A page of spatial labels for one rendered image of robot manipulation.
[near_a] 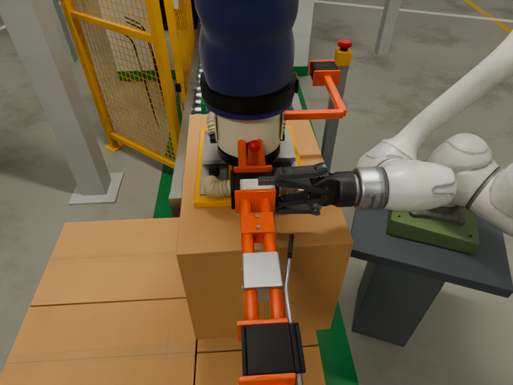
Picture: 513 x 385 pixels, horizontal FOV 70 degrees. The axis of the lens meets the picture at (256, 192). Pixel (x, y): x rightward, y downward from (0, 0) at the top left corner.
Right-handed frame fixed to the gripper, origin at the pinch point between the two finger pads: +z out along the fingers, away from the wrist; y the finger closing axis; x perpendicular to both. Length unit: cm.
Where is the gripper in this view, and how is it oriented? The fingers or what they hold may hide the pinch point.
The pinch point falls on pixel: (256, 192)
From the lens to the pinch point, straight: 76.0
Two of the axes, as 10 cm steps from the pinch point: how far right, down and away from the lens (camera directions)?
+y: 0.0, 7.3, 6.9
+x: -0.6, -6.9, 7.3
